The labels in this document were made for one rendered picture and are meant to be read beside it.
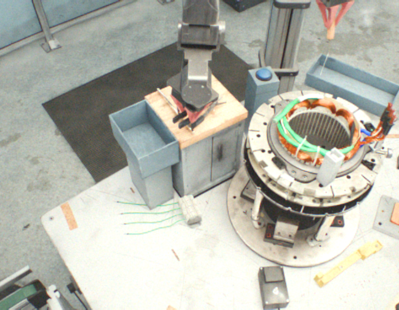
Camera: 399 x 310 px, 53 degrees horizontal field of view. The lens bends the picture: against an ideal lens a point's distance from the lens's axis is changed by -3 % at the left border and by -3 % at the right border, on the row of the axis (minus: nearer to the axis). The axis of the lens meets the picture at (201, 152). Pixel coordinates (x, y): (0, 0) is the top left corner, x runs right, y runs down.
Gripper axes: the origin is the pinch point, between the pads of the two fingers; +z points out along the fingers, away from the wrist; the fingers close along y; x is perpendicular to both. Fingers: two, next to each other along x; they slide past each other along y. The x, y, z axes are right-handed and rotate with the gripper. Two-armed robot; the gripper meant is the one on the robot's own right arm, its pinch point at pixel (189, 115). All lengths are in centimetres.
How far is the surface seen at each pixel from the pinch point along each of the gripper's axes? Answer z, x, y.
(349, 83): 6, 49, 16
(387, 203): 26, 41, 46
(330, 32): -15.6, 33.7, 10.4
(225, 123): 6.0, 9.3, 4.2
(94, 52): 126, 69, -159
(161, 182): 24.1, -6.6, -0.9
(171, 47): 119, 111, -124
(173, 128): 6.6, -1.5, -3.1
